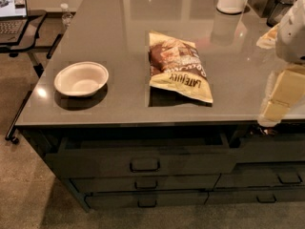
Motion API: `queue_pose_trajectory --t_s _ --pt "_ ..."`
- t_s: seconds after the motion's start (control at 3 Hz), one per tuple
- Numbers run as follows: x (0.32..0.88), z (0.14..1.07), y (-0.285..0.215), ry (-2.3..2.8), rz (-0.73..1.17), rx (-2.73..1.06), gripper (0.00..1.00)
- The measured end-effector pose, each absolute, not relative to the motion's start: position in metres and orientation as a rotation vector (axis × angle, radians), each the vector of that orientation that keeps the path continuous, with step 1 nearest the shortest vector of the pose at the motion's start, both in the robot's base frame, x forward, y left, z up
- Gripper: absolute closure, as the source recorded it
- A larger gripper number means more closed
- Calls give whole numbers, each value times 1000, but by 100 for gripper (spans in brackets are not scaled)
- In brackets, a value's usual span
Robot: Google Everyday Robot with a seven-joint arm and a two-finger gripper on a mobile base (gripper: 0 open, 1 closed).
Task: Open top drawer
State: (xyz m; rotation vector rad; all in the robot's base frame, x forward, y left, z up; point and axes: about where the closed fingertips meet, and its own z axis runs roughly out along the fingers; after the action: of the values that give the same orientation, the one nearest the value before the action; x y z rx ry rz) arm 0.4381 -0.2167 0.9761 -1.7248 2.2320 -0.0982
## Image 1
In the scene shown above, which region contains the dark drawer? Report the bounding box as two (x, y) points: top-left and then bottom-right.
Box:
(71, 175), (219, 193)
(236, 123), (305, 163)
(85, 190), (208, 210)
(215, 162), (305, 189)
(206, 188), (305, 205)
(45, 134), (236, 178)

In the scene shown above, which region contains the open laptop computer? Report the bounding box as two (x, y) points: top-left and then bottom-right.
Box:
(0, 0), (29, 45)

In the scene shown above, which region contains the white paper bowl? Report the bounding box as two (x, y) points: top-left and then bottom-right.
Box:
(54, 61), (109, 97)

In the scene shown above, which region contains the black rolling laptop stand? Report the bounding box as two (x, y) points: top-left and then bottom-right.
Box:
(0, 9), (65, 145)

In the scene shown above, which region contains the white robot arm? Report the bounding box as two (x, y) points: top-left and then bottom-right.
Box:
(256, 0), (305, 127)

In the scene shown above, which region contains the black mesh utensil holder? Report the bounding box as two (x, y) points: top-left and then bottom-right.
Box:
(267, 0), (295, 27)

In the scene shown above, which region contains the yellow brown chip bag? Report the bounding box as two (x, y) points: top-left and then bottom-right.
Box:
(149, 31), (214, 104)

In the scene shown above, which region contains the clear plastic water bottle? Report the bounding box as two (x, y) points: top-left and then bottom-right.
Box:
(60, 3), (73, 28)

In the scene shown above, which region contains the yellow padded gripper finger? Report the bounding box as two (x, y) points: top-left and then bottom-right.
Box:
(257, 65), (305, 127)

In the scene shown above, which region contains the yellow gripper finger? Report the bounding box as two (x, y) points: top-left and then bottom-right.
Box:
(256, 24), (279, 50)

